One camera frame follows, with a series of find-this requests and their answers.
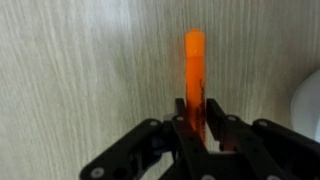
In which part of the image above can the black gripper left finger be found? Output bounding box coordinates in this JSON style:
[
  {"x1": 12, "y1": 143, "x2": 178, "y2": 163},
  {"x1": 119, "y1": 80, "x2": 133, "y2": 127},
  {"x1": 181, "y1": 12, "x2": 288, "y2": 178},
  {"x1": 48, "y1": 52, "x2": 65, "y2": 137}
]
[{"x1": 79, "y1": 98, "x2": 214, "y2": 180}]

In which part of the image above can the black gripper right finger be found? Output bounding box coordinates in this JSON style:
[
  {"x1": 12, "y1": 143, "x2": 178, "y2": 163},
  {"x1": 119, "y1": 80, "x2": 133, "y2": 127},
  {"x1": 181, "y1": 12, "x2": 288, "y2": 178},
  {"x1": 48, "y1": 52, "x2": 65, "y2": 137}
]
[{"x1": 206, "y1": 99, "x2": 320, "y2": 180}]

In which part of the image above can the orange marker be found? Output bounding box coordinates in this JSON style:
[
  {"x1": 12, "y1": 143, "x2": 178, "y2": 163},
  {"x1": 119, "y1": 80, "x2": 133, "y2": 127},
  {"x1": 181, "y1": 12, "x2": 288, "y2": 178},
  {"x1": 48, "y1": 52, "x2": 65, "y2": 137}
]
[{"x1": 185, "y1": 28, "x2": 207, "y2": 144}]

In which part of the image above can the white bowl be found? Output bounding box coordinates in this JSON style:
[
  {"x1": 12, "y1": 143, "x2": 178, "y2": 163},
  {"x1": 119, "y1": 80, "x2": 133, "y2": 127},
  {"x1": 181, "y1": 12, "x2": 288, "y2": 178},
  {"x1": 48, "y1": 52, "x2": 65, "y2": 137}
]
[{"x1": 290, "y1": 70, "x2": 320, "y2": 142}]

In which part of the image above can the round wooden table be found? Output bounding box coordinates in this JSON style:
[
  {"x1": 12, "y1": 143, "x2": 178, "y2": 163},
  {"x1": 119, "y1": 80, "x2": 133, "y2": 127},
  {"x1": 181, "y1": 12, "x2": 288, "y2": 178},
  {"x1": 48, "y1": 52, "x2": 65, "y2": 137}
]
[{"x1": 0, "y1": 0, "x2": 320, "y2": 180}]

